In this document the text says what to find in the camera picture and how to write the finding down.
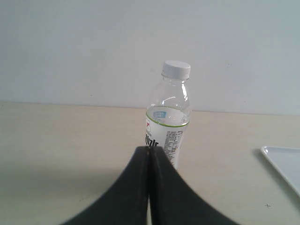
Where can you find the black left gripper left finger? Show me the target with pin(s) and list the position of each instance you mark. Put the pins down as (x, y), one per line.
(125, 202)

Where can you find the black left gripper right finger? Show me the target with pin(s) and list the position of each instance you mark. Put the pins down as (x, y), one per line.
(173, 201)

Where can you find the clear plastic water bottle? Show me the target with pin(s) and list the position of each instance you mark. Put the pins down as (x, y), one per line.
(168, 114)

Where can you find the white bottle cap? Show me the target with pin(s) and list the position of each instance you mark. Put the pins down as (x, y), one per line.
(176, 70)

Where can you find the white plastic tray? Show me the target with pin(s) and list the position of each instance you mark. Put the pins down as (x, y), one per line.
(286, 161)

